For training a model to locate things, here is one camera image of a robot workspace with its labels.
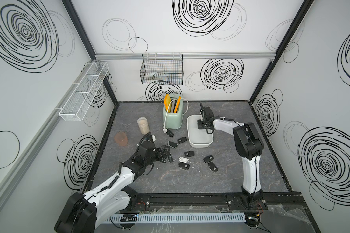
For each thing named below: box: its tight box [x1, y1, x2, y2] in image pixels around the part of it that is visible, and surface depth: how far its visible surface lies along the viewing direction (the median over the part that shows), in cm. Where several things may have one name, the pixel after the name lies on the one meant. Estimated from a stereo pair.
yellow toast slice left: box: [164, 94, 172, 112], surface depth 93 cm
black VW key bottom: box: [178, 161, 191, 170], surface depth 87 cm
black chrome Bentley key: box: [167, 152, 176, 164], surface depth 89 cm
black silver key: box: [167, 140, 179, 150], surface depth 96 cm
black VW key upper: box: [177, 136, 188, 144], surface depth 98 cm
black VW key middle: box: [183, 150, 195, 158], surface depth 92 cm
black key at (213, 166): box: [207, 161, 219, 173], surface depth 86 cm
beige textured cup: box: [137, 116, 150, 135], surface depth 97 cm
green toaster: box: [163, 93, 184, 130], surface depth 96 cm
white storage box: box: [186, 114, 214, 149], surface depth 98 cm
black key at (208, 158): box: [203, 154, 215, 164], surface depth 91 cm
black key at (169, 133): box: [166, 129, 175, 138], surface depth 101 cm
